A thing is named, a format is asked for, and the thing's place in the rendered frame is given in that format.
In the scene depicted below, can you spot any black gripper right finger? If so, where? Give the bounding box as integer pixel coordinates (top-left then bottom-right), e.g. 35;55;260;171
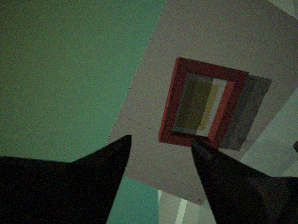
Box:
191;139;298;224

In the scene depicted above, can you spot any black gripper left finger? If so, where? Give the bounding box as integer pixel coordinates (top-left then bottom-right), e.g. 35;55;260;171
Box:
0;135;132;224

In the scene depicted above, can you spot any dark red rectangular picture frame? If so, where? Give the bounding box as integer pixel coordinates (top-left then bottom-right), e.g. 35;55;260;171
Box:
158;57;249;149

